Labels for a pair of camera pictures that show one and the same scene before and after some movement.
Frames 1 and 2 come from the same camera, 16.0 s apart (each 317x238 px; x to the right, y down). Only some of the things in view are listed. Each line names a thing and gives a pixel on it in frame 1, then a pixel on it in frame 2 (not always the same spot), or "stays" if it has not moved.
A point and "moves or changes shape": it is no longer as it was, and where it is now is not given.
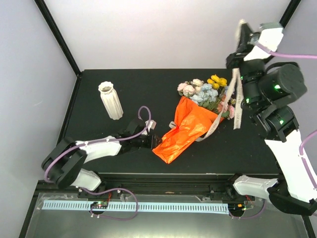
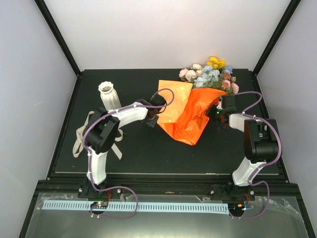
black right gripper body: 232,61 to 214,115
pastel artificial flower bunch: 211,94 to 215,75
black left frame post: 60,36 stays
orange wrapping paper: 192,121 moves or changes shape
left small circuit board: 100,205 stays
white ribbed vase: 111,100 stays
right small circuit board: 237,208 stays
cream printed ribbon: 236,73 to 79,145
